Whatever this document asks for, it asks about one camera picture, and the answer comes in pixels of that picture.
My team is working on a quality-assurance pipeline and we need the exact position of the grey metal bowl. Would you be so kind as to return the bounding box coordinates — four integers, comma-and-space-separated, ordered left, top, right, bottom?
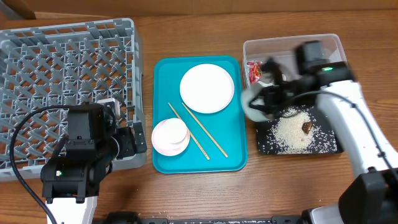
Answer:
241, 82, 274, 123

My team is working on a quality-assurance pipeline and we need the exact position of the white small cup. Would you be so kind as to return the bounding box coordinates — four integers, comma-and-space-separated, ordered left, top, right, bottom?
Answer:
162, 118, 187, 144

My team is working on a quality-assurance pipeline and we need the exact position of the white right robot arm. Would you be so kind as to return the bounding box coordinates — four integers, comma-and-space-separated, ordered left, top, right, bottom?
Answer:
241, 59, 397, 223

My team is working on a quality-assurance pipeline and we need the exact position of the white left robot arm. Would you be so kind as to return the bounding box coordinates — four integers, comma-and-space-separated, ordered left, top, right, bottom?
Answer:
40, 123, 147, 223

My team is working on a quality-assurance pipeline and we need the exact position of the clear plastic waste bin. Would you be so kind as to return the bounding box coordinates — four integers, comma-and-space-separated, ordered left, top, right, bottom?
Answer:
243, 34, 355, 91

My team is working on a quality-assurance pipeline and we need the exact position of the grey plastic dishwasher rack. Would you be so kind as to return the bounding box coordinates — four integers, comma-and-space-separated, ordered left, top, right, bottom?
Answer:
1, 18, 145, 182

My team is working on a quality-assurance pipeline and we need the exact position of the red snack wrapper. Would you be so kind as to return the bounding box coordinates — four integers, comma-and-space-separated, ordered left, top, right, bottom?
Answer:
246, 61, 262, 85

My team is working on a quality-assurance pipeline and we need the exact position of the black rectangular tray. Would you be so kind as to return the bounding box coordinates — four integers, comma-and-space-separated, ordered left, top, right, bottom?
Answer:
254, 96, 346, 156

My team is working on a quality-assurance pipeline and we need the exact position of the brown food scrap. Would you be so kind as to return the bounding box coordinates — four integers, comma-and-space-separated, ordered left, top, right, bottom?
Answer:
302, 121, 313, 134

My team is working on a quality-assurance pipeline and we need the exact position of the pile of white rice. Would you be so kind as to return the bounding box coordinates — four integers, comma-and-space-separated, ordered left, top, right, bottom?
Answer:
258, 107, 337, 155

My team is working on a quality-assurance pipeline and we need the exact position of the left wooden chopstick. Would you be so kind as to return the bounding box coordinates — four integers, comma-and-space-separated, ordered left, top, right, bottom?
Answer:
167, 102, 210, 161

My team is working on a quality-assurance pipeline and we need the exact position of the wooden chopstick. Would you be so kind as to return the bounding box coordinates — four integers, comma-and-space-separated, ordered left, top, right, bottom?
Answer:
181, 103, 229, 158
167, 102, 210, 161

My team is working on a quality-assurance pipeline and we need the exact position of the right wooden chopstick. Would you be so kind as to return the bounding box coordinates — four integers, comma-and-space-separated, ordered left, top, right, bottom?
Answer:
181, 103, 229, 158

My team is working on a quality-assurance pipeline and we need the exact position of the large white round plate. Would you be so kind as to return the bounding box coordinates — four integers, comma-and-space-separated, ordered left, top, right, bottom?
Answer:
180, 63, 234, 114

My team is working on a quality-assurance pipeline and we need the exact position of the teal plastic serving tray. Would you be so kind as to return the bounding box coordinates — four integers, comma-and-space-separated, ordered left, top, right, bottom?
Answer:
152, 56, 248, 174

